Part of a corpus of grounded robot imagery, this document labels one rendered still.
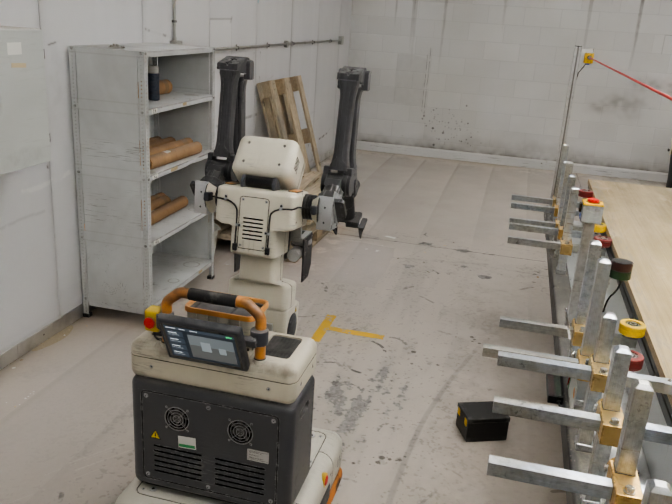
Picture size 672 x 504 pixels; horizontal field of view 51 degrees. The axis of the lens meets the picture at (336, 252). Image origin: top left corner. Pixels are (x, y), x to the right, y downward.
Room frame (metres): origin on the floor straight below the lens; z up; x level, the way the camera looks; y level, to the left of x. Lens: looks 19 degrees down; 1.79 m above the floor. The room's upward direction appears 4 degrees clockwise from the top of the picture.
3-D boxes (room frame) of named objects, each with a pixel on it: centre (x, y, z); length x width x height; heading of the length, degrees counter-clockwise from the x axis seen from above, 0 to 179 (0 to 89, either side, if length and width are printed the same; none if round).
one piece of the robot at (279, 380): (2.03, 0.32, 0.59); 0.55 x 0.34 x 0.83; 76
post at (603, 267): (1.93, -0.77, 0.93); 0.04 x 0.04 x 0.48; 77
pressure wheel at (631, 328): (2.10, -0.97, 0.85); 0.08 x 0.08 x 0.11
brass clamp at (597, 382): (1.67, -0.71, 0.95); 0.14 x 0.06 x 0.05; 167
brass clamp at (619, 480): (1.18, -0.59, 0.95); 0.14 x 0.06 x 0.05; 167
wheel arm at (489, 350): (1.91, -0.68, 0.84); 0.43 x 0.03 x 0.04; 77
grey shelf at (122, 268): (4.20, 1.15, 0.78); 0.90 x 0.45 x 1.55; 167
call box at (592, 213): (2.43, -0.89, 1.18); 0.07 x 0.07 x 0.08; 77
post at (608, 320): (1.69, -0.72, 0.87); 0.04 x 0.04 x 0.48; 77
